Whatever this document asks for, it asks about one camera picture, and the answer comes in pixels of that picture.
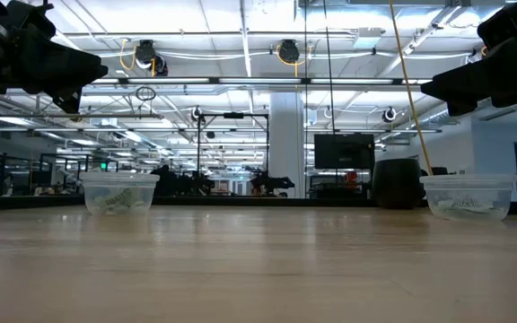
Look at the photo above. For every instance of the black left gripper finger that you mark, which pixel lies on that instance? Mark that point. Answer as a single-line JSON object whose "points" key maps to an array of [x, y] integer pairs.
{"points": [[71, 99], [74, 72]]}

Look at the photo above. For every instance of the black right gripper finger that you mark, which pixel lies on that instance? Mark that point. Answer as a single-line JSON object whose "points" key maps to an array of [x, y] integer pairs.
{"points": [[469, 81], [458, 109]]}

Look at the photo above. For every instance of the black background robot arm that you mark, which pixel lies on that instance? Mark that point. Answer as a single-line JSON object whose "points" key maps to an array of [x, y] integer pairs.
{"points": [[272, 183]]}

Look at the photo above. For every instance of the black round bin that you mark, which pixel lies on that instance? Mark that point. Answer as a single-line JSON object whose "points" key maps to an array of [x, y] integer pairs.
{"points": [[397, 184]]}

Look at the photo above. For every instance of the small black hanging reel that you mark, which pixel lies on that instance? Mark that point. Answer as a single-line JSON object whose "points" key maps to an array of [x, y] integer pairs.
{"points": [[196, 113], [389, 114]]}

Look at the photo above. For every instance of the green exit sign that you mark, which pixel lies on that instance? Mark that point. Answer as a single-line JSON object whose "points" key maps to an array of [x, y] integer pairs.
{"points": [[103, 166]]}

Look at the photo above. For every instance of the clear plastic tub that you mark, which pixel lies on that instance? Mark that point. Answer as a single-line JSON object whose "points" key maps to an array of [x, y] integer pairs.
{"points": [[119, 193], [468, 197]]}

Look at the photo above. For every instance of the black monitor screen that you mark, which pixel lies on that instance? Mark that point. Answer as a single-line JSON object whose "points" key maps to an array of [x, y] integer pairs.
{"points": [[344, 150]]}

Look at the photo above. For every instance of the person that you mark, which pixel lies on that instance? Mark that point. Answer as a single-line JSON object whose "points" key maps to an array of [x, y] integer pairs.
{"points": [[164, 181]]}

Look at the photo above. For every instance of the long overhead light bar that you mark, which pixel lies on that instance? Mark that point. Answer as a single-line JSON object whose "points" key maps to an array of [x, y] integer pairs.
{"points": [[240, 81]]}

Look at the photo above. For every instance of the white square pillar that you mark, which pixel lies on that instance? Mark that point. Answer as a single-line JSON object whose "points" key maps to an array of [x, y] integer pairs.
{"points": [[286, 143]]}

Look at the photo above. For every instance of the black metal rig frame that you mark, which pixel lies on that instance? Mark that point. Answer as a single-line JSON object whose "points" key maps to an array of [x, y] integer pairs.
{"points": [[233, 115]]}

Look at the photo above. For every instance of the black table edge rail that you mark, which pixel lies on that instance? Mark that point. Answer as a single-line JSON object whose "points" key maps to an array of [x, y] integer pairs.
{"points": [[240, 201]]}

